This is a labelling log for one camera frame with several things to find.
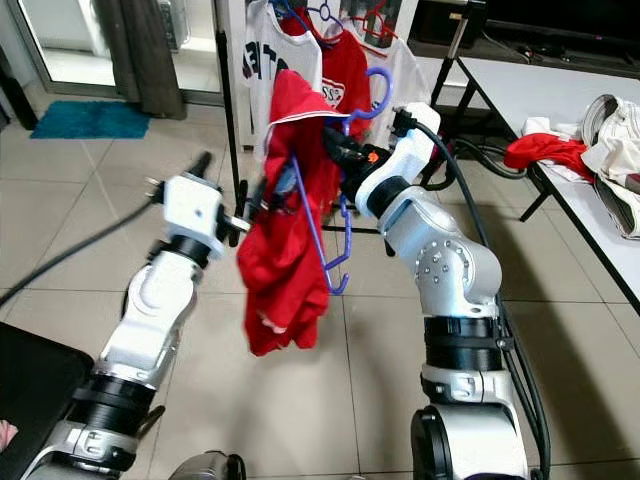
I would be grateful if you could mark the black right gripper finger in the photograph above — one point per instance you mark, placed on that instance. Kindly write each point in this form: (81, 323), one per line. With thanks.
(338, 142)
(350, 180)

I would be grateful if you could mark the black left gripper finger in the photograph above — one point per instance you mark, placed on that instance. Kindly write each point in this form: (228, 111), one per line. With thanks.
(272, 183)
(280, 207)

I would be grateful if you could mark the red shirt white collar trim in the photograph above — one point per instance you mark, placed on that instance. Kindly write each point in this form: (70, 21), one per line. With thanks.
(280, 270)

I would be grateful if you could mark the purple plastic hanger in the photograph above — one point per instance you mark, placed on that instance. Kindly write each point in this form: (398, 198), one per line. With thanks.
(325, 18)
(388, 90)

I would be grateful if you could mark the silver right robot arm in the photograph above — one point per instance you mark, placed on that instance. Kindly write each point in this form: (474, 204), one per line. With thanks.
(445, 265)

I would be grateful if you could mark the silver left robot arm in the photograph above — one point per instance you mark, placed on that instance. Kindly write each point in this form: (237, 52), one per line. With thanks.
(160, 310)

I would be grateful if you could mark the red plastic hanger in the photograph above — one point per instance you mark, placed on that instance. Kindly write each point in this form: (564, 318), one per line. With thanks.
(378, 25)

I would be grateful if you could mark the blue plastic hanger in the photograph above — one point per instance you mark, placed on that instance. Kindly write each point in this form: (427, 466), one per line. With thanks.
(285, 20)

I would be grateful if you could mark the red shirt with chest print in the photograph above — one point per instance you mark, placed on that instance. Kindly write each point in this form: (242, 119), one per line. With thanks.
(345, 65)

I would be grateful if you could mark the plain white shirt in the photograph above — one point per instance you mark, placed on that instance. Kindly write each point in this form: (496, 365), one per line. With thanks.
(408, 70)

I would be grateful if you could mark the white jersey dark lettering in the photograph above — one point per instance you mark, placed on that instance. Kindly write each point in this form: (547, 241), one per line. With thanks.
(265, 60)

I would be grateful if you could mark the dark grey curtain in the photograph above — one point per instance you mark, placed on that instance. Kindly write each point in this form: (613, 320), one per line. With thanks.
(145, 60)

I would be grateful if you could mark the teal floor mat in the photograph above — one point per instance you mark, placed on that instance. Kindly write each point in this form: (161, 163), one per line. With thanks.
(90, 120)

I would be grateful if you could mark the red crumpled garment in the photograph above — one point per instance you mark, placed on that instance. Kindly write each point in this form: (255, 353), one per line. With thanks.
(550, 152)

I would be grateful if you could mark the white crumpled garment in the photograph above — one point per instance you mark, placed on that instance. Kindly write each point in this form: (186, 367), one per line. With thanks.
(548, 127)

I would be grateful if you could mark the cream garment grey stripes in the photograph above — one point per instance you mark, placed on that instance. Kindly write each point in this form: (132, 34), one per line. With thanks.
(615, 160)

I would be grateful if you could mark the white framed glass door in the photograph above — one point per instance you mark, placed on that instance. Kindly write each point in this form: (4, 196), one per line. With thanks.
(60, 40)

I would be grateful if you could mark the pink fabric piece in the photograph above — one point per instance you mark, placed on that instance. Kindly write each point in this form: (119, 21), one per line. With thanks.
(7, 435)

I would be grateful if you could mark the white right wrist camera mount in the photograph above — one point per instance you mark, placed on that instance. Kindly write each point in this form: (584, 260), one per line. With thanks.
(405, 150)

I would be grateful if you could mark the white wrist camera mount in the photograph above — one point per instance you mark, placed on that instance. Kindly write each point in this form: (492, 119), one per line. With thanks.
(195, 210)
(405, 150)

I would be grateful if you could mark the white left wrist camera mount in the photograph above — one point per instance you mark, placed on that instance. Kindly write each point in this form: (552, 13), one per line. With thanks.
(195, 210)

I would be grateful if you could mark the white table black frame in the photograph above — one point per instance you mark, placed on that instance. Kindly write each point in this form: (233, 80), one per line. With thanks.
(510, 90)

